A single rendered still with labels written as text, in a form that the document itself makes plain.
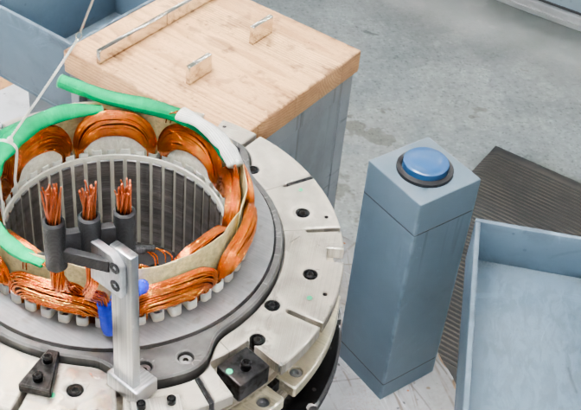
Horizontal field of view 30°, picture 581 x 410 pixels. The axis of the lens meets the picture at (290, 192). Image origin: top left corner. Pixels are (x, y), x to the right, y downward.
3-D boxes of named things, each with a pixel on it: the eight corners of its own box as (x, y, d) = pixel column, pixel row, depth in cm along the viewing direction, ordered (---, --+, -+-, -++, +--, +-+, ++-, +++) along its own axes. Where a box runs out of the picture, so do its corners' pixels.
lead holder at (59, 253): (41, 268, 59) (36, 221, 57) (90, 227, 62) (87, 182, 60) (95, 297, 58) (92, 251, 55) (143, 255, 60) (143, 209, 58)
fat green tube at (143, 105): (54, 99, 79) (52, 77, 78) (88, 75, 82) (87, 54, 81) (218, 177, 74) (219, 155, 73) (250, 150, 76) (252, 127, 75)
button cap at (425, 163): (423, 188, 92) (424, 178, 91) (392, 162, 94) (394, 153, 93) (457, 173, 94) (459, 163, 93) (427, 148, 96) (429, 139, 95)
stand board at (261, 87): (64, 72, 99) (62, 49, 98) (198, -4, 112) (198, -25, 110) (233, 163, 91) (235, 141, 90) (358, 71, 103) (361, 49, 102)
